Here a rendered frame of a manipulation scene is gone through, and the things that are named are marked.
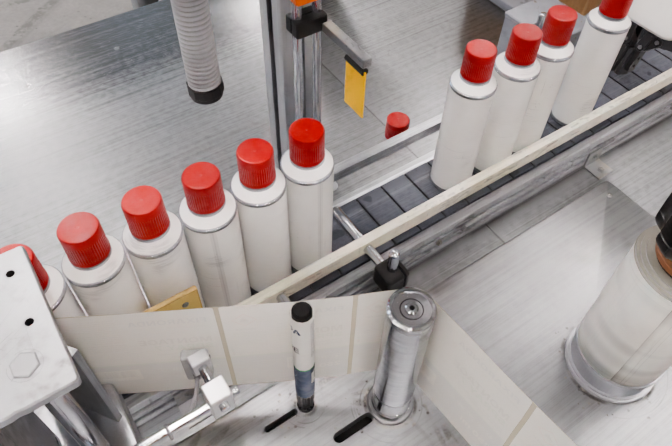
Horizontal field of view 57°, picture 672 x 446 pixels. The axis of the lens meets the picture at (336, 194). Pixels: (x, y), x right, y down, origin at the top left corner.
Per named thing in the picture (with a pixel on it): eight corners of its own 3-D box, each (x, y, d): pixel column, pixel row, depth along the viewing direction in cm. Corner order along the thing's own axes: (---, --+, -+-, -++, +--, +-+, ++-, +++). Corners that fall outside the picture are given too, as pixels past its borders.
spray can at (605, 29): (570, 133, 85) (626, 3, 70) (542, 111, 88) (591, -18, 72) (595, 119, 87) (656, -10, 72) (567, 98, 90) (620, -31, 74)
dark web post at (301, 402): (302, 416, 60) (297, 323, 45) (293, 402, 61) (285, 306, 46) (318, 407, 60) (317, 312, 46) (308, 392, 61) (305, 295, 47)
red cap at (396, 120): (382, 139, 91) (383, 123, 88) (387, 124, 93) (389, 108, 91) (404, 145, 90) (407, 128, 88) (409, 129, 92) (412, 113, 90)
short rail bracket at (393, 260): (382, 325, 72) (392, 269, 62) (367, 306, 73) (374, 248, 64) (404, 312, 73) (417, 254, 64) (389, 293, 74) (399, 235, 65)
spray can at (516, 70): (486, 182, 79) (528, 52, 64) (460, 157, 82) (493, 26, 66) (516, 165, 81) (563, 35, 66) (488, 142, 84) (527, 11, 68)
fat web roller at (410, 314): (385, 435, 59) (406, 346, 44) (357, 396, 61) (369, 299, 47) (422, 409, 60) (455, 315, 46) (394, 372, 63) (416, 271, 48)
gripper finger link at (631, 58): (641, 28, 82) (612, 72, 86) (661, 41, 80) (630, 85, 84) (652, 28, 84) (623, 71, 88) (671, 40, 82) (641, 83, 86)
